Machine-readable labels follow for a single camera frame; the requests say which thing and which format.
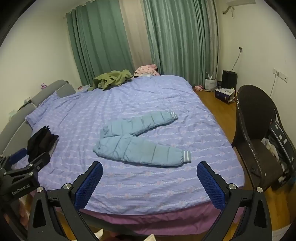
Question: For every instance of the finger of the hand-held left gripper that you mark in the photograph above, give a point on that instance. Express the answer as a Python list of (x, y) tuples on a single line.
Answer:
[(34, 163), (19, 154)]

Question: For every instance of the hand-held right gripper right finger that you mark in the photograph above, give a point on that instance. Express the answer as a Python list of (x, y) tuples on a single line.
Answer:
[(211, 185)]

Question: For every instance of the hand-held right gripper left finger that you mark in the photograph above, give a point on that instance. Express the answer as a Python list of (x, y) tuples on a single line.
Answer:
[(89, 185)]

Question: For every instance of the light blue padded pants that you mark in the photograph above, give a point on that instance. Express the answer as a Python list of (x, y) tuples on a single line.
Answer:
[(129, 148)]

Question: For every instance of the stack of dark clothes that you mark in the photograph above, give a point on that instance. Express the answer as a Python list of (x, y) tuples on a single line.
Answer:
[(41, 141)]

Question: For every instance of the grey upholstered headboard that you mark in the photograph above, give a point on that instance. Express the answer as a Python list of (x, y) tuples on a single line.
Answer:
[(16, 125)]

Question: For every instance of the purple striped pillow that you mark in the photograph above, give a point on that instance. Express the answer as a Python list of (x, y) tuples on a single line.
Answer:
[(44, 109)]

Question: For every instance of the purple bed sheet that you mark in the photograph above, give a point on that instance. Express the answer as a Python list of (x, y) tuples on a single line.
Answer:
[(161, 220)]

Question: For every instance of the purple toy figure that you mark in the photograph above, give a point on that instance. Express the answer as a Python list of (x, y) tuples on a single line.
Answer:
[(43, 85)]

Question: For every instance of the brown wicker chair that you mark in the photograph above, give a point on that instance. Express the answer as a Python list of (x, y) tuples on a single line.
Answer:
[(254, 115)]

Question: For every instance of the purple striped duvet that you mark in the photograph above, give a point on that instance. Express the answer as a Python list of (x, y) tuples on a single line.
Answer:
[(161, 111)]

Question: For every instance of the white nightstand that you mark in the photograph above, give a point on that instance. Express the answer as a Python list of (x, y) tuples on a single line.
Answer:
[(84, 88)]

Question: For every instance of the blue and white box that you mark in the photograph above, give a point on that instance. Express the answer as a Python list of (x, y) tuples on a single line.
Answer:
[(224, 95)]

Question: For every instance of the pink plush toy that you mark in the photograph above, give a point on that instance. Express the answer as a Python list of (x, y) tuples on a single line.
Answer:
[(198, 88)]

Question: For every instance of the white shopping bag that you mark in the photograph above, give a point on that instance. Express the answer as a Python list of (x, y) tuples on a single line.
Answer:
[(211, 83)]

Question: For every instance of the olive green jacket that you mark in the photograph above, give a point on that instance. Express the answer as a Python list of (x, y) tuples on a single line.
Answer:
[(111, 78)]

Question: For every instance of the pink patterned pillow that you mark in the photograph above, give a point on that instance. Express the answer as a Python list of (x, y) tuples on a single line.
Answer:
[(145, 69)]

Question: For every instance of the green curtain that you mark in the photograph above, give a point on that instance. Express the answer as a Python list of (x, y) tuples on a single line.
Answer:
[(99, 41), (182, 39)]

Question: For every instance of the beige sheer curtain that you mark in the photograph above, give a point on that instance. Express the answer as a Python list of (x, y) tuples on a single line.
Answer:
[(136, 34)]

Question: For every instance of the air conditioner pipe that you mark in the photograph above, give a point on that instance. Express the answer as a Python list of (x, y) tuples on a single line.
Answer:
[(227, 9)]

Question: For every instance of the white air conditioner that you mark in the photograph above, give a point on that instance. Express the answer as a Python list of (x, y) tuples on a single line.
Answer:
[(240, 1)]

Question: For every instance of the white wall outlet strip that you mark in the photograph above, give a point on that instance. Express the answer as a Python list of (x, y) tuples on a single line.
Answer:
[(280, 75)]

